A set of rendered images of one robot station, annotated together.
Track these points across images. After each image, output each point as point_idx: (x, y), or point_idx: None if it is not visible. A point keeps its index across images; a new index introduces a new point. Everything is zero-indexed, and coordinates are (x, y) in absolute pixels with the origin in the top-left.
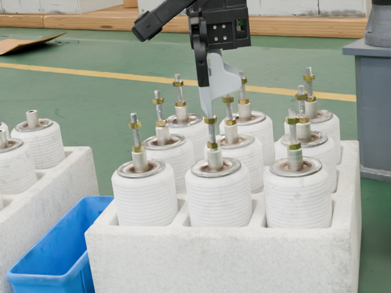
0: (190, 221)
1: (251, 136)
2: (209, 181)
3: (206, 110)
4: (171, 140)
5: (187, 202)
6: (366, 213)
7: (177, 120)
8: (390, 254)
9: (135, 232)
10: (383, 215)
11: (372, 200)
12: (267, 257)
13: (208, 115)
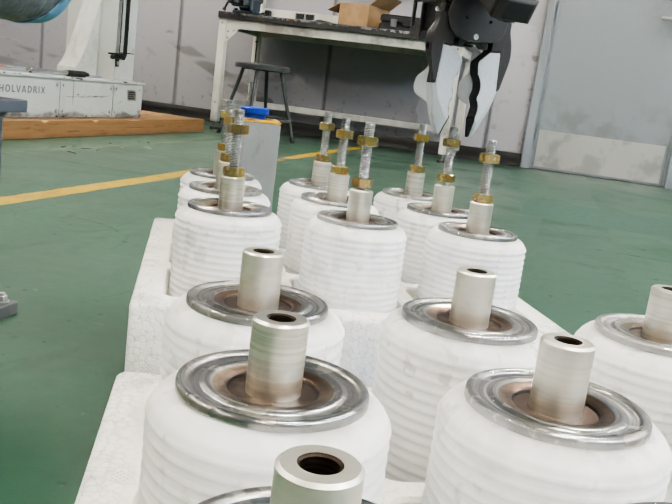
0: None
1: (317, 193)
2: None
3: (479, 124)
4: (342, 218)
5: (416, 286)
6: (99, 345)
7: (239, 206)
8: None
9: (533, 308)
10: (107, 337)
11: (49, 339)
12: None
13: (474, 132)
